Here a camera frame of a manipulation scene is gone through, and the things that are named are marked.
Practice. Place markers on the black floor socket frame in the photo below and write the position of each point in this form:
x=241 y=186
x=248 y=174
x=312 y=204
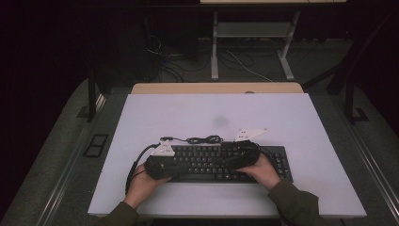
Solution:
x=95 y=145

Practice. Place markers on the aluminium floor rail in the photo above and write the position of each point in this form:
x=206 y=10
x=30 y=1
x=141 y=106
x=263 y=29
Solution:
x=373 y=163
x=62 y=182

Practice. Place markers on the black computer keyboard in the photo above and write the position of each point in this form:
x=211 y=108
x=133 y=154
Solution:
x=204 y=163

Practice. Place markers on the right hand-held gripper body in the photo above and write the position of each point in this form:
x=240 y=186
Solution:
x=246 y=155

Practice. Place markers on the wooden table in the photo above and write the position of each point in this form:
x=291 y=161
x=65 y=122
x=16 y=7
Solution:
x=188 y=88

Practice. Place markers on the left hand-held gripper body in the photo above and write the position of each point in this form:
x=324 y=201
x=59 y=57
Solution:
x=160 y=168

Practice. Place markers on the person's left hand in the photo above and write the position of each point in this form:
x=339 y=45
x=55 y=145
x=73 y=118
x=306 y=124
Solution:
x=142 y=186

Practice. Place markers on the white table board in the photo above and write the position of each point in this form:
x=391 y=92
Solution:
x=219 y=109

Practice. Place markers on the white metal desk frame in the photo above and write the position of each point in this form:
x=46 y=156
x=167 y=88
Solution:
x=251 y=29

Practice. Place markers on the person's right hand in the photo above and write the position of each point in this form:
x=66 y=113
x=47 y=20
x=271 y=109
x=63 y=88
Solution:
x=263 y=174

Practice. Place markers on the black metal stand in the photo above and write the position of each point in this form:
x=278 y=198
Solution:
x=349 y=94

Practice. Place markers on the round dark table grommet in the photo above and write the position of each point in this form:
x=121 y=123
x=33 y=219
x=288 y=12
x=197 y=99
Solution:
x=249 y=92

